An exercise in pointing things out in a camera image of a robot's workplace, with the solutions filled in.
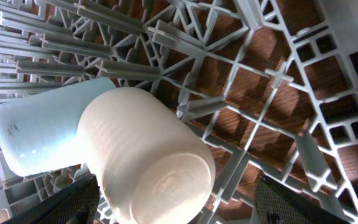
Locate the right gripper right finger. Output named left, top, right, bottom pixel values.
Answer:
left=254, top=175, right=348, bottom=224

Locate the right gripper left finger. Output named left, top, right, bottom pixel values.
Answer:
left=4, top=174, right=100, bottom=224

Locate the white cup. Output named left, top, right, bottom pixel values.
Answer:
left=77, top=87, right=216, bottom=223

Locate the light blue cup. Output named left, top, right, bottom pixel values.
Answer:
left=0, top=78, right=116, bottom=177

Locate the grey dishwasher rack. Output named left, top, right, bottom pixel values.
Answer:
left=0, top=0, right=358, bottom=223

